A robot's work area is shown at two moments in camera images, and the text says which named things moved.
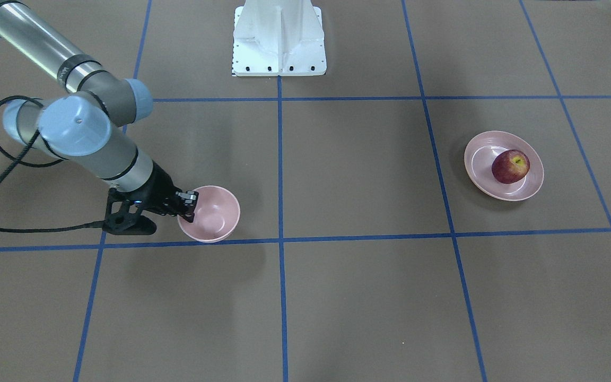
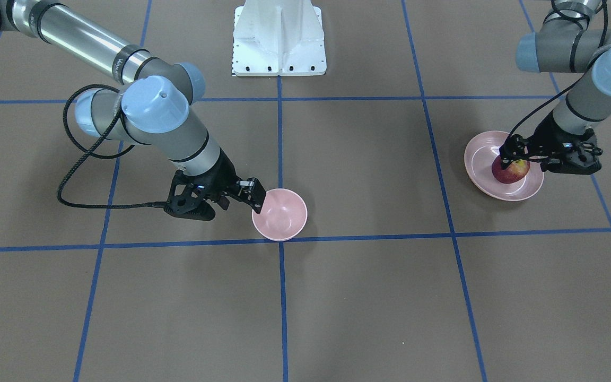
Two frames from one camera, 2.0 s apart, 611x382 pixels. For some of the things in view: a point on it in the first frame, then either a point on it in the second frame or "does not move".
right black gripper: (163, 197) to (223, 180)
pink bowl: (216, 215) to (282, 215)
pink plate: (479, 155) does not move
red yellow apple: (510, 166) does not move
